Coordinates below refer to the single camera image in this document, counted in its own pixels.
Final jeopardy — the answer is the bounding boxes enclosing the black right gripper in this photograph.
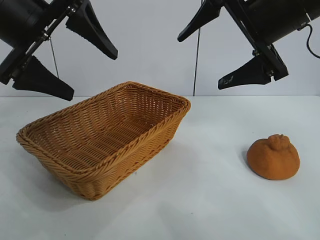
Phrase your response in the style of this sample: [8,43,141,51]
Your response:
[177,0,312,91]

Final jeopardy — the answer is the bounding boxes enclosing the woven wicker rectangular basket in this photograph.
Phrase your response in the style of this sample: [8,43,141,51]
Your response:
[16,80,192,201]

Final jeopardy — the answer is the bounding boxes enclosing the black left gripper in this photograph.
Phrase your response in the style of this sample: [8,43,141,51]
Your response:
[0,0,119,102]

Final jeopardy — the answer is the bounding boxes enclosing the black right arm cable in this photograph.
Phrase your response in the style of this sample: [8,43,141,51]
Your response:
[305,23,320,58]

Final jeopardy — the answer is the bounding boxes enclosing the thin grey vertical cord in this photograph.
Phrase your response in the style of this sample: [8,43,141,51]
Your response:
[193,27,201,97]
[50,37,60,76]

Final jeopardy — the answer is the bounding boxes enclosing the bumpy orange fruit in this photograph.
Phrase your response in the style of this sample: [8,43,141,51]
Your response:
[246,133,300,180]

